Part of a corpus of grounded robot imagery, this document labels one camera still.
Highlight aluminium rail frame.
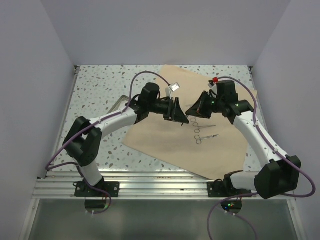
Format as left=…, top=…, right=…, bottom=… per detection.
left=18, top=64, right=307, bottom=240

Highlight small steel scissors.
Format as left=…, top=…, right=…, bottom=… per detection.
left=194, top=134, right=219, bottom=145

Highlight beige cloth mat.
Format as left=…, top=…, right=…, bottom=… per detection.
left=122, top=65, right=251, bottom=180

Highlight metal tray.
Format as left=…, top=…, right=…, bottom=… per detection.
left=108, top=95, right=129, bottom=114

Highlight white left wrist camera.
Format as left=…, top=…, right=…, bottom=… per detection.
left=165, top=82, right=180, bottom=98

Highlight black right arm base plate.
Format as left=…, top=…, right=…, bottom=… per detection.
left=206, top=180, right=252, bottom=198

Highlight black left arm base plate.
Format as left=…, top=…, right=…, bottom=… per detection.
left=73, top=181, right=120, bottom=198

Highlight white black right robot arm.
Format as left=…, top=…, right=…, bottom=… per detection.
left=186, top=78, right=301, bottom=199

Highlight steel hemostat forceps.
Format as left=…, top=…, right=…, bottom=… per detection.
left=190, top=117, right=216, bottom=134

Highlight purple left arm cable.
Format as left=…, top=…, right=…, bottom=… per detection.
left=44, top=71, right=173, bottom=215

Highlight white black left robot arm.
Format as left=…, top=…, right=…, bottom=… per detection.
left=63, top=82, right=189, bottom=188

